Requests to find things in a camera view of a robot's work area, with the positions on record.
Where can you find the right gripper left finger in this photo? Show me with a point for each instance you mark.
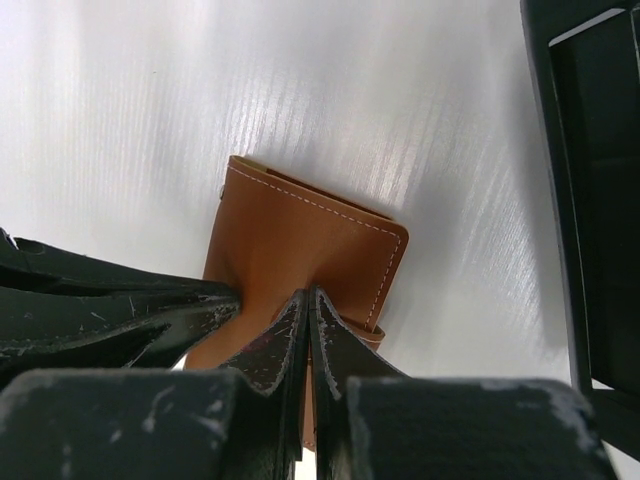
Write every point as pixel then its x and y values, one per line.
pixel 265 435

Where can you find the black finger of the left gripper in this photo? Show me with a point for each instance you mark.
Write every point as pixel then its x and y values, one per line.
pixel 65 310

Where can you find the black card rack box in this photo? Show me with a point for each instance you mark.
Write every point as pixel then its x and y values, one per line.
pixel 584 59

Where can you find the brown leather card holder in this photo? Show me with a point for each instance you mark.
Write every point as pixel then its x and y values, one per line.
pixel 274 234

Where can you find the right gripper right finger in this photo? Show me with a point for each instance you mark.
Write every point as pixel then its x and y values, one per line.
pixel 337 355

